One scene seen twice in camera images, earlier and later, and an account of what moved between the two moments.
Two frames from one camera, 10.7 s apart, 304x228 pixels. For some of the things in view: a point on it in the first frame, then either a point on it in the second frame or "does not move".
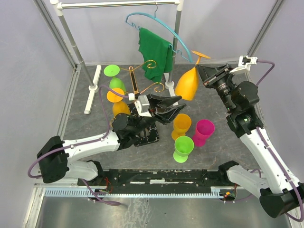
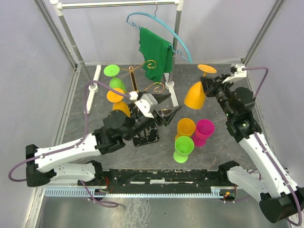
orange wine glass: [119, 106] does not move
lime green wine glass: [113, 70] does not move
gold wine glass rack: [150, 136] does not move
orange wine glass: [187, 83] -> [195, 98]
